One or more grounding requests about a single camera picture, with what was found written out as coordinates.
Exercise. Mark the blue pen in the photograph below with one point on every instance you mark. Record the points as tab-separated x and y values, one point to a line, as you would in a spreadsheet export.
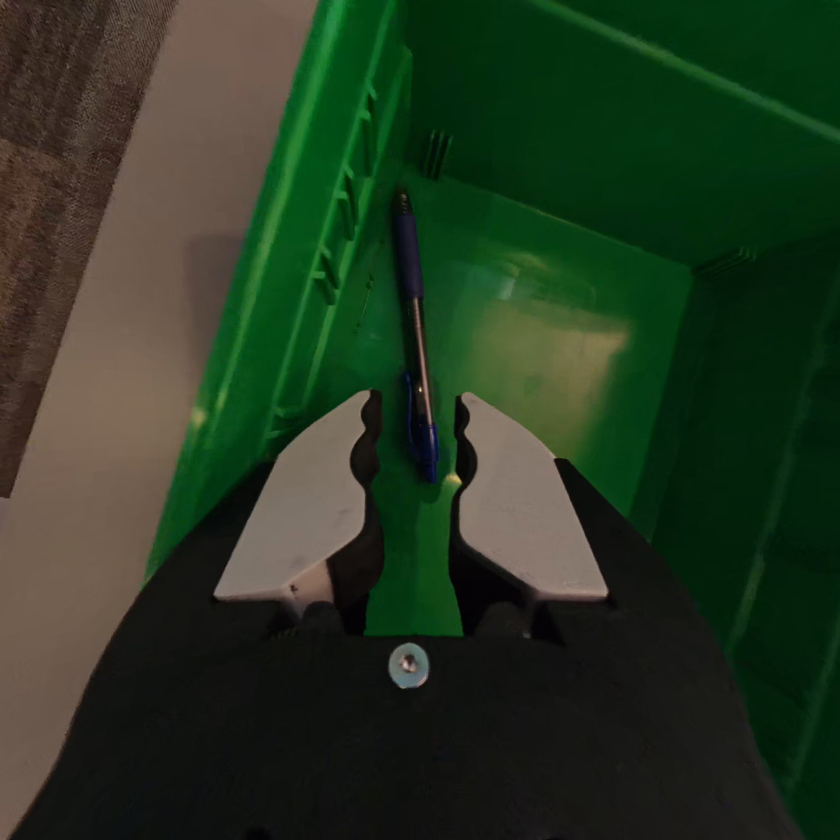
408	256

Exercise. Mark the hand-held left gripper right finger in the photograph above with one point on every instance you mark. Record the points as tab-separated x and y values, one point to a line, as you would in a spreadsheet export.
525	518

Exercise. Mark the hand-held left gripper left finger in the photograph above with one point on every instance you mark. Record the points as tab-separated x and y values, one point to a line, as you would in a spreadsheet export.
315	505

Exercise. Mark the green plastic bin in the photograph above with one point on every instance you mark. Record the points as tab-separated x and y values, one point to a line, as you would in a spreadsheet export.
558	341

